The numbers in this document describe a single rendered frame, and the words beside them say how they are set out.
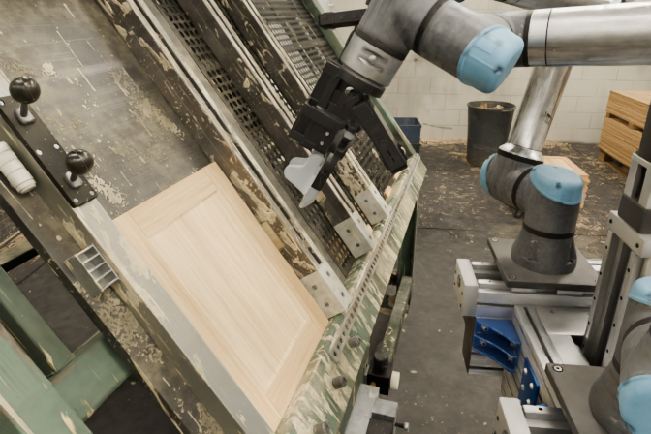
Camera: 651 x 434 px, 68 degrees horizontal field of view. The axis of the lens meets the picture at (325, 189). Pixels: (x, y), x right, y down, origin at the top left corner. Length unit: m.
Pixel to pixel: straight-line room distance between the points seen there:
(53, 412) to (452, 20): 0.67
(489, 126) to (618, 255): 4.31
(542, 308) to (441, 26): 0.86
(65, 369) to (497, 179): 1.02
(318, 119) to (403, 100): 5.69
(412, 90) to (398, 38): 5.68
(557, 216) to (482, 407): 1.34
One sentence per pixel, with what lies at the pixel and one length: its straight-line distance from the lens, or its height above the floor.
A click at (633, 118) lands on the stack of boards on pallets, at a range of 5.65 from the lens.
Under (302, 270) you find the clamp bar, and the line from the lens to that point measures 1.20.
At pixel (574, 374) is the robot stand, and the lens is 0.98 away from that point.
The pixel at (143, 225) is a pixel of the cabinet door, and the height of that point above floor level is 1.26.
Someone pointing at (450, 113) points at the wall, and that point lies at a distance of 6.41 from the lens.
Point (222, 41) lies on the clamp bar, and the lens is 1.49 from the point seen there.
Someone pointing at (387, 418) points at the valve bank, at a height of 0.76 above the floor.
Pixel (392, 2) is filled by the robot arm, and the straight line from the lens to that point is 0.62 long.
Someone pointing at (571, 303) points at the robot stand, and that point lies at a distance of 1.33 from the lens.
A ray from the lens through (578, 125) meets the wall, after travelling 6.85.
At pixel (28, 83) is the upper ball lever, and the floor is 1.53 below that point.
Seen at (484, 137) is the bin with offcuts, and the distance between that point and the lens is 5.38.
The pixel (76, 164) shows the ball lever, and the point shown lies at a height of 1.43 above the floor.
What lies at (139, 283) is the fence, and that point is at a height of 1.21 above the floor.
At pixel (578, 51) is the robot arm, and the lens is 0.70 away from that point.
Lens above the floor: 1.63
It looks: 21 degrees down
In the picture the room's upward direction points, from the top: straight up
